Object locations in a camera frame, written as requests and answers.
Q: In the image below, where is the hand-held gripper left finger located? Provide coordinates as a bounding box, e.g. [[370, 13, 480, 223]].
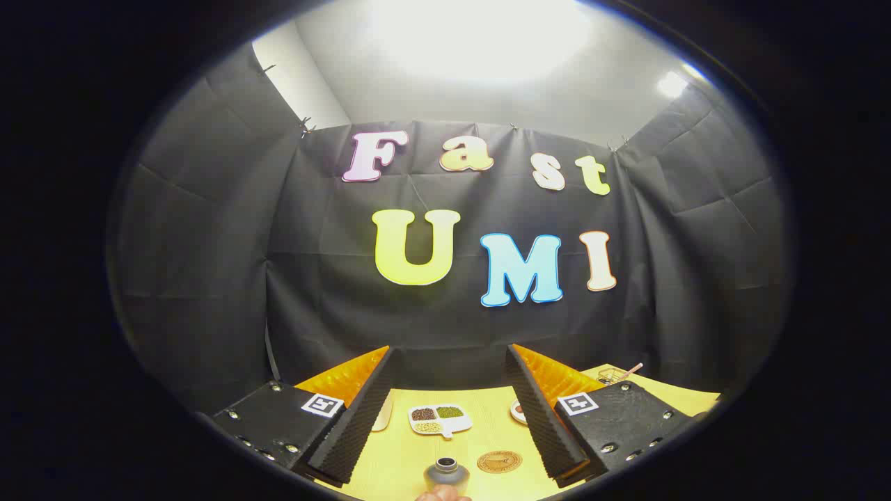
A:
[[207, 346, 402, 486]]

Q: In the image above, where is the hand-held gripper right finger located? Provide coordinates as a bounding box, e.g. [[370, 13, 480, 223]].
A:
[[503, 343, 702, 488]]

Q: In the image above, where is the round cork coaster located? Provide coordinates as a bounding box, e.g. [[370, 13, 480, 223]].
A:
[[478, 450, 523, 475]]

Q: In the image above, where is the silver bottle with green label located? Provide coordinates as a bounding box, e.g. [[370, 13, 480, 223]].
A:
[[424, 457, 471, 496]]

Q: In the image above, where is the wooden table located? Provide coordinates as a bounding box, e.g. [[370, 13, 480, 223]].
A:
[[292, 369, 722, 501]]

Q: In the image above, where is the white divided dish of beans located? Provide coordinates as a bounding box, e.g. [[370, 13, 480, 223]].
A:
[[408, 404, 474, 439]]

